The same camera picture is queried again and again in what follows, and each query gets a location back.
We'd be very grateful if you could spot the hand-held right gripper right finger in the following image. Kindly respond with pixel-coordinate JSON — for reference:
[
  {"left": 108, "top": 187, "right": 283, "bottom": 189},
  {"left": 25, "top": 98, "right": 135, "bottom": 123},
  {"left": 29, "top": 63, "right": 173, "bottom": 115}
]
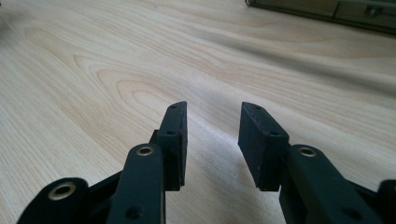
[{"left": 237, "top": 101, "right": 385, "bottom": 224}]

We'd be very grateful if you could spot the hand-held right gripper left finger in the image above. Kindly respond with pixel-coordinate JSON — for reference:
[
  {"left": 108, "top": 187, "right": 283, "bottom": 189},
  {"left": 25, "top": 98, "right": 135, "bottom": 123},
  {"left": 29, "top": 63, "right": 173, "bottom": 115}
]
[{"left": 106, "top": 100, "right": 189, "bottom": 224}]

